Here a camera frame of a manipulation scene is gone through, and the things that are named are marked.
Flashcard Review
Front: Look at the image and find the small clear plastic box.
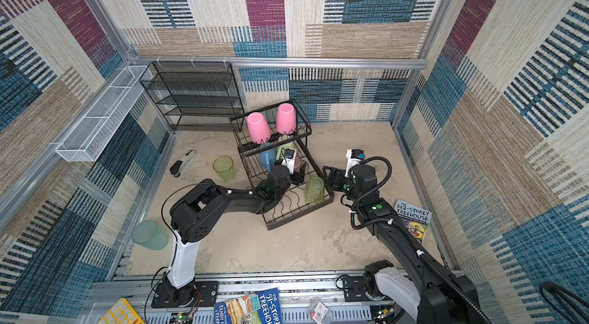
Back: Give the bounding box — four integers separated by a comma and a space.
308, 298, 334, 324

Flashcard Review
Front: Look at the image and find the black two-tier dish rack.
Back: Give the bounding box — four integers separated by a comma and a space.
229, 100, 334, 231

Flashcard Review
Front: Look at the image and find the teal cup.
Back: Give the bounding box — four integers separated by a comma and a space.
131, 220, 169, 250

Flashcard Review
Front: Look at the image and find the white blue-handled mug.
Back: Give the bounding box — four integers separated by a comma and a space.
259, 143, 276, 172

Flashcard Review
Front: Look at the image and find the black corrugated cable conduit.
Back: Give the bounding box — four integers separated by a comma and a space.
340, 155, 493, 324

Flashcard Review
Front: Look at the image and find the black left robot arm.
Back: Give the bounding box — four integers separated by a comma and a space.
163, 166, 305, 299

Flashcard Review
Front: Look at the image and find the yellow patterned card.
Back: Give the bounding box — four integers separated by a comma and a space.
98, 298, 144, 324

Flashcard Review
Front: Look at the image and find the white wire mesh basket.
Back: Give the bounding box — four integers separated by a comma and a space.
56, 66, 147, 162

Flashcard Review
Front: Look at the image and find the grey black stapler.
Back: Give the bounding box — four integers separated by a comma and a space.
170, 149, 196, 178

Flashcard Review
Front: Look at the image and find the green glass cup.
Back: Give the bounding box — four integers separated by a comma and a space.
213, 155, 236, 181
304, 177, 325, 204

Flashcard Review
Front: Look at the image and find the black mesh shelf unit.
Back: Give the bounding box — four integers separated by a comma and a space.
140, 61, 244, 132

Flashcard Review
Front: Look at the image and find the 91-storey treehouse book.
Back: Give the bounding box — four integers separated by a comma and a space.
213, 288, 283, 324

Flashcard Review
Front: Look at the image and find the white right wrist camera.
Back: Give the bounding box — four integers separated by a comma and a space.
345, 149, 365, 178

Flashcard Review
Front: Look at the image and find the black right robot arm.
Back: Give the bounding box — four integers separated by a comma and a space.
323, 164, 490, 323

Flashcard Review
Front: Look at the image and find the pink translucent glass cup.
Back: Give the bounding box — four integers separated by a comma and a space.
294, 155, 305, 172

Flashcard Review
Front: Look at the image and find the pink plastic cup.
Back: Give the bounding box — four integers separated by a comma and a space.
276, 103, 297, 135
247, 112, 271, 145

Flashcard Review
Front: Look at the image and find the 143-storey treehouse book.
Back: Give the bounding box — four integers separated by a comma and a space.
394, 199, 432, 243

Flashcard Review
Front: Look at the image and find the light green ceramic mug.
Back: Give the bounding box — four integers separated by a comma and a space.
277, 135, 297, 159

